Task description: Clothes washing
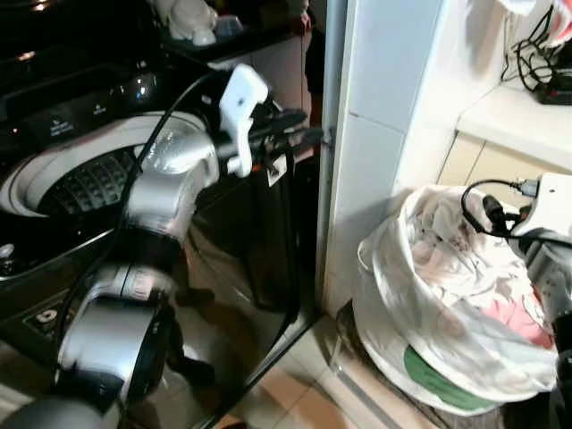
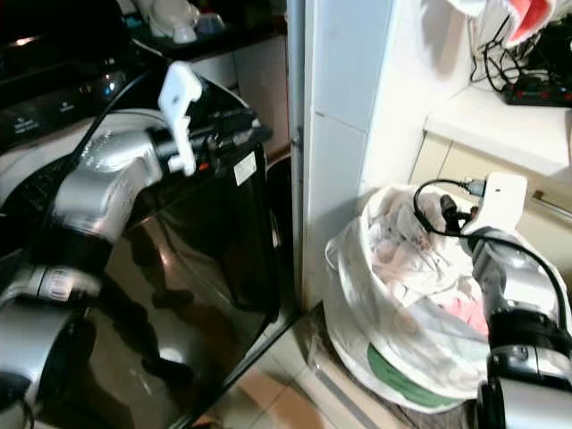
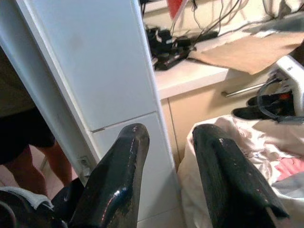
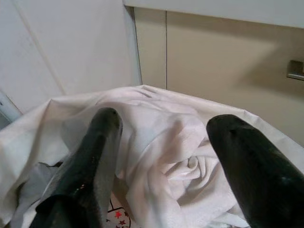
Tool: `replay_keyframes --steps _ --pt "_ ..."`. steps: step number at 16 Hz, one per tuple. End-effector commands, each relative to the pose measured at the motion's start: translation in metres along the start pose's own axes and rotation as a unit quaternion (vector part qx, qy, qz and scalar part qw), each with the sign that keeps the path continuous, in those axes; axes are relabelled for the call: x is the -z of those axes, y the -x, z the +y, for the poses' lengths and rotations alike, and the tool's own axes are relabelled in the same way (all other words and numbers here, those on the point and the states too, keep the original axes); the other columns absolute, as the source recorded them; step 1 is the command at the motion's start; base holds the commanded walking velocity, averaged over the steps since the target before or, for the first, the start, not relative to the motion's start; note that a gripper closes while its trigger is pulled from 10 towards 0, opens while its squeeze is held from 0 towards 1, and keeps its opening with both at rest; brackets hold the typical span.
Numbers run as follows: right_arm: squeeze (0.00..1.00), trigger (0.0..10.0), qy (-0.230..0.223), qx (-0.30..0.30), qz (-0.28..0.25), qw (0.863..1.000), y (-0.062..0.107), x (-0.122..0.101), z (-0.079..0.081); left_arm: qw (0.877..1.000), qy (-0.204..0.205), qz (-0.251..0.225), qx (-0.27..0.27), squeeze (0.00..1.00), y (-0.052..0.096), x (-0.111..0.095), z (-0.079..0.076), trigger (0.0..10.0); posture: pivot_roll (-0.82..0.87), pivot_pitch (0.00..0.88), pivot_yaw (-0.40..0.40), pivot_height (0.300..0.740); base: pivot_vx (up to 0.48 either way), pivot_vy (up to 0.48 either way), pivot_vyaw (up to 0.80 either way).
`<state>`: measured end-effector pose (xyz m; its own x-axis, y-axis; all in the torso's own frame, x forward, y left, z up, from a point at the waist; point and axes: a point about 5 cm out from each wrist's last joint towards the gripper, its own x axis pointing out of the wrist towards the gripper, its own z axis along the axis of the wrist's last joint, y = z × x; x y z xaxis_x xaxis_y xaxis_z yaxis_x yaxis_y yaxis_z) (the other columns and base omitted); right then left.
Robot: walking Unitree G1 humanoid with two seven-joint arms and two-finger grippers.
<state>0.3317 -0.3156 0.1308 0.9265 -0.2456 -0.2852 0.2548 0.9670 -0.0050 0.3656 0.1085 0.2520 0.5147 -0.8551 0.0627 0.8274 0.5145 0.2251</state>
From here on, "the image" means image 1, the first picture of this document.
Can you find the black top-load washing machine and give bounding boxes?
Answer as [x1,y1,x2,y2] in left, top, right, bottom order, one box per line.
[0,0,321,429]

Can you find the white washer label sticker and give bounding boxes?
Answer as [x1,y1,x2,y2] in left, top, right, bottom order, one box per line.
[266,156,289,187]

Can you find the white pinkish garment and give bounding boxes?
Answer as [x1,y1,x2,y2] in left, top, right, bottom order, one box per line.
[404,189,515,300]

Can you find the beige cabinet with white counter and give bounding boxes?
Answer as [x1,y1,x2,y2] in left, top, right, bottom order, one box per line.
[436,82,572,211]

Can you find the pink garment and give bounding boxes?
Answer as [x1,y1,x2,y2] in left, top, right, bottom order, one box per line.
[481,298,556,351]

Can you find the small clear bowl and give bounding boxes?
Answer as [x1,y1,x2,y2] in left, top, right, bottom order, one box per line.
[214,13,244,38]

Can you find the white laundry bag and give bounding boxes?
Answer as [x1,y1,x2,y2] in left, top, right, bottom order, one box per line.
[356,184,560,416]

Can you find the black power strip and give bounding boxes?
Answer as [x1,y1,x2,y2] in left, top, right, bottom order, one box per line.
[529,77,572,107]

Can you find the white crumpled cloth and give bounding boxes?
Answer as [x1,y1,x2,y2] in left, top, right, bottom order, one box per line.
[150,0,221,47]

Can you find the pink and white hanging cloth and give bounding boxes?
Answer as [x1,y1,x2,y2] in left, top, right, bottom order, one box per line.
[497,0,572,48]

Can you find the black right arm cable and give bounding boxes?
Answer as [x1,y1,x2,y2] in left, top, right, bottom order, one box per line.
[459,178,541,239]

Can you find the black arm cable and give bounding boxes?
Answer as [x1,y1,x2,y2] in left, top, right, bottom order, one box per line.
[54,71,224,358]
[459,178,541,239]

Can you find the silver metal door frame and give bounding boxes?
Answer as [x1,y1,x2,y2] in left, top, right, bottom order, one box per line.
[313,0,353,315]

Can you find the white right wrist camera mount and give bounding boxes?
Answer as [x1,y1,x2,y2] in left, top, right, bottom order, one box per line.
[518,172,572,239]

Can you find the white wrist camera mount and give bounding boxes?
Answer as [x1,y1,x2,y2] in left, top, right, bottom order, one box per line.
[218,63,270,178]
[518,172,572,239]

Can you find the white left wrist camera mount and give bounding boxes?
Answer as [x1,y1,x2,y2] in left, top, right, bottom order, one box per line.
[218,63,270,178]

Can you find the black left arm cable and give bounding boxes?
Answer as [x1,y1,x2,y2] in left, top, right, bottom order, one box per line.
[54,71,224,358]

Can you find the black tangled power cables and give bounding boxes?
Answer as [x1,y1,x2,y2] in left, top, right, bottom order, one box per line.
[502,7,572,90]

